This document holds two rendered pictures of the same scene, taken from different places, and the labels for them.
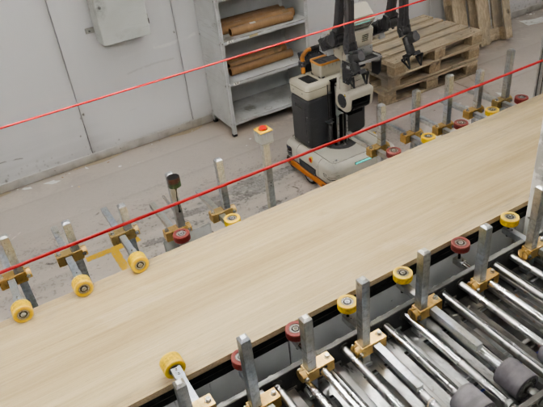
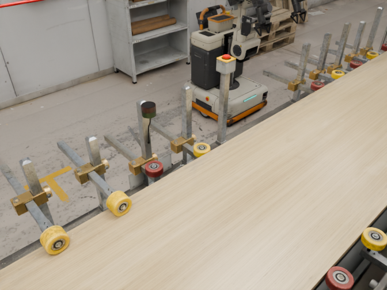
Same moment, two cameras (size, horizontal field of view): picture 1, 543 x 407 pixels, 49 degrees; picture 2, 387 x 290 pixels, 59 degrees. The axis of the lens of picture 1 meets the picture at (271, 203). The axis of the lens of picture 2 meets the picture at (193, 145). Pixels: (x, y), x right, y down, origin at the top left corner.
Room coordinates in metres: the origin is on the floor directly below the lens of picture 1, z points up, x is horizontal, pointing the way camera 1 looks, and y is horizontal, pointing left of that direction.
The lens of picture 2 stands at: (1.08, 0.58, 1.88)
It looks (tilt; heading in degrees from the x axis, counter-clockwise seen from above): 36 degrees down; 345
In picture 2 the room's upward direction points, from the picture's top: straight up
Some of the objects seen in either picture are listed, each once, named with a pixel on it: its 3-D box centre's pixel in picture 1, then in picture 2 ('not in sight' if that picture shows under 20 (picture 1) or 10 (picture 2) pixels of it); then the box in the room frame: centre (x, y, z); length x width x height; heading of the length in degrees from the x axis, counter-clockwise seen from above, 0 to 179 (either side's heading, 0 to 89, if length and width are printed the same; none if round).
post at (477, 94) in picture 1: (477, 106); (354, 52); (3.27, -1.33, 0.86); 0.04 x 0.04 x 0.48; 27
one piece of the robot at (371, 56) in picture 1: (360, 64); (255, 19); (3.84, -0.72, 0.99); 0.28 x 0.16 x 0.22; 117
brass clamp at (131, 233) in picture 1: (124, 233); (92, 170); (2.25, 0.70, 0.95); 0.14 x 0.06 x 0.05; 117
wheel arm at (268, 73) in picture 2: (370, 147); (289, 82); (2.96, -0.61, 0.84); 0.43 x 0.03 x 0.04; 27
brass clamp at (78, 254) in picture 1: (71, 254); (32, 198); (2.13, 0.92, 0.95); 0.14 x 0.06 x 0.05; 117
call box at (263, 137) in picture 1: (263, 136); (226, 65); (2.60, 0.00, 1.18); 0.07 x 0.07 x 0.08; 27
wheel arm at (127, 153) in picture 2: (167, 224); (130, 156); (2.43, 0.53, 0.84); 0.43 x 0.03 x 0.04; 27
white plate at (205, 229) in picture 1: (188, 239); (151, 171); (2.40, 0.44, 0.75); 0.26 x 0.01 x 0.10; 117
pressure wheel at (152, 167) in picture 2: (183, 241); (154, 175); (2.25, 0.44, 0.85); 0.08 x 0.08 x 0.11
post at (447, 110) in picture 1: (447, 111); (339, 54); (3.16, -1.11, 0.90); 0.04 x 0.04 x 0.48; 27
